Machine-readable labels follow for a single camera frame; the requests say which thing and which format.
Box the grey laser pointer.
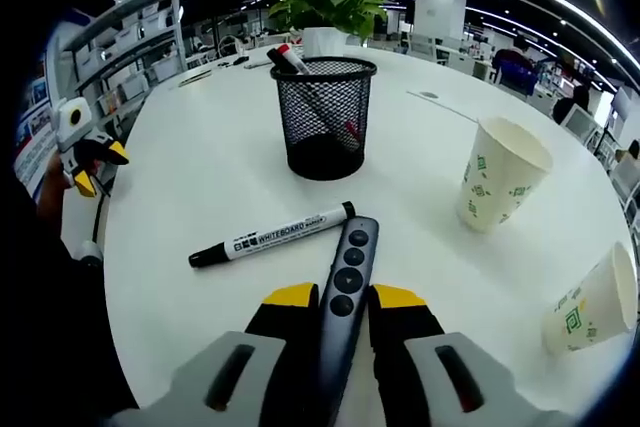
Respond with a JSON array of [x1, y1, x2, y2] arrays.
[[315, 216, 381, 418]]

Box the black mesh pen holder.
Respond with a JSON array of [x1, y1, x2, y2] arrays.
[[269, 56, 379, 182]]

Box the green plant in white pot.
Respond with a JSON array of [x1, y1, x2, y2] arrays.
[[266, 0, 389, 60]]

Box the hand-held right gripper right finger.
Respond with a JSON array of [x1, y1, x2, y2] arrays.
[[367, 284, 576, 427]]

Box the person's left hand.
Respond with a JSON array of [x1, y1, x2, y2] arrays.
[[35, 150, 77, 221]]

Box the white office chair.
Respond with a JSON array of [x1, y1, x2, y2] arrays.
[[561, 103, 599, 141], [406, 36, 437, 61]]

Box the white green print paper cup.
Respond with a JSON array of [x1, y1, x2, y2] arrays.
[[455, 116, 554, 235], [540, 241, 639, 356]]

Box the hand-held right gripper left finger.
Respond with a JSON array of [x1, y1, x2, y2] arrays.
[[112, 282, 320, 427]]

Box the red cap whiteboard marker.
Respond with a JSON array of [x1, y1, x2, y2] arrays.
[[275, 43, 360, 149]]

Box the dark flat tablet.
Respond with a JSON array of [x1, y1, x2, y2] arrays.
[[179, 68, 214, 86]]

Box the blue wall poster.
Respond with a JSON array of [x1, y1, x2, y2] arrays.
[[14, 61, 62, 194]]

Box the grey storage shelf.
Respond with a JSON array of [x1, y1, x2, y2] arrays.
[[59, 0, 189, 114]]

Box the person's black clothed body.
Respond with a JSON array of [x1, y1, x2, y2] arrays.
[[0, 186, 144, 427]]

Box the row of white storage bins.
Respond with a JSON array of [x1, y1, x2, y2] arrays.
[[74, 1, 177, 79]]

